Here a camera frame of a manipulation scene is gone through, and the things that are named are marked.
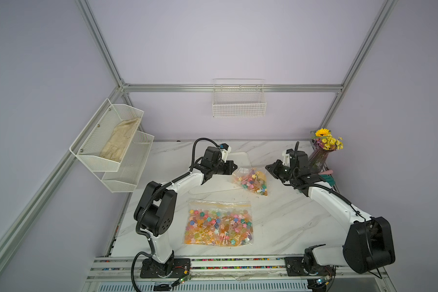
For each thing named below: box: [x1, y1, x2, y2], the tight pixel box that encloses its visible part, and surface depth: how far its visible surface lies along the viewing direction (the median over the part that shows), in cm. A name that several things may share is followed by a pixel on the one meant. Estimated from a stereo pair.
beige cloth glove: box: [99, 117, 140, 163], surface depth 80 cm
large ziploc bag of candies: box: [183, 199, 255, 247], surface depth 86 cm
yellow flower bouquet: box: [311, 127, 344, 151], surface depth 90 cm
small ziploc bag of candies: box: [232, 167, 268, 196], surface depth 92 cm
